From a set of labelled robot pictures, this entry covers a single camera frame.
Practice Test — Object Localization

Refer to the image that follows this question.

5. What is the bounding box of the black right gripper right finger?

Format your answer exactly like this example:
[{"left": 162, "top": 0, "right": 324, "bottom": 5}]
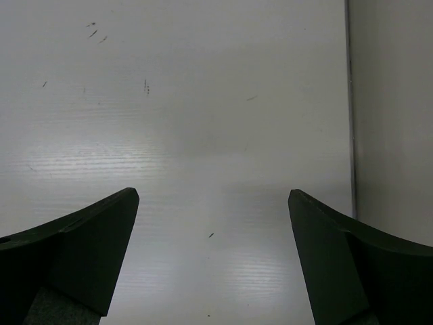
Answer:
[{"left": 288, "top": 189, "right": 432, "bottom": 324}]

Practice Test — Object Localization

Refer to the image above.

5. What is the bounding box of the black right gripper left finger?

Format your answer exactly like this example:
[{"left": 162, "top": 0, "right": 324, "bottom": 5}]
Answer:
[{"left": 1, "top": 188, "right": 139, "bottom": 324}]

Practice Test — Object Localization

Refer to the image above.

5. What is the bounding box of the aluminium table edge rail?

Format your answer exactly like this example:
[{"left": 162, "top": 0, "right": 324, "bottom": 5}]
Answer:
[{"left": 344, "top": 0, "right": 358, "bottom": 220}]

